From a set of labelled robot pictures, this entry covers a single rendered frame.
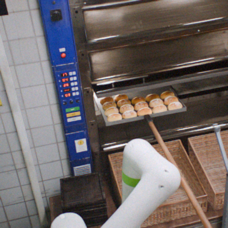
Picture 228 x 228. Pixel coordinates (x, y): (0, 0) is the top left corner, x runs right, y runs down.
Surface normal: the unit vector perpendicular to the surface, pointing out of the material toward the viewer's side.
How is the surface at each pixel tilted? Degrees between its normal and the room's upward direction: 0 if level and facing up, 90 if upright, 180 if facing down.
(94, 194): 0
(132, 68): 70
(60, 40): 90
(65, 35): 90
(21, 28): 90
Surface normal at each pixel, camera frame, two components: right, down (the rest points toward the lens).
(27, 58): 0.22, 0.51
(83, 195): -0.08, -0.83
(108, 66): 0.18, 0.20
